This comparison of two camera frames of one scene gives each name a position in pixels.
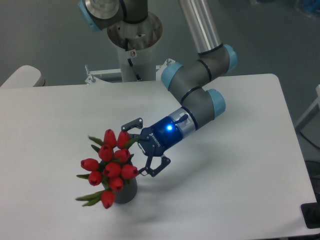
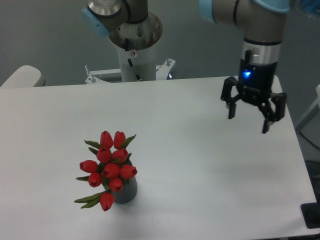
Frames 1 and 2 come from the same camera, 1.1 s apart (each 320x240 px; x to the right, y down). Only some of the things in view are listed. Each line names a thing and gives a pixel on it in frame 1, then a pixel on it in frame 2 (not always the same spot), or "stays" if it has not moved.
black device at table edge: [310, 212] stays
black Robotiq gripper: [156, 140] -> [255, 85]
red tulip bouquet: [112, 168] stays
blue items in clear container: [311, 5] stays
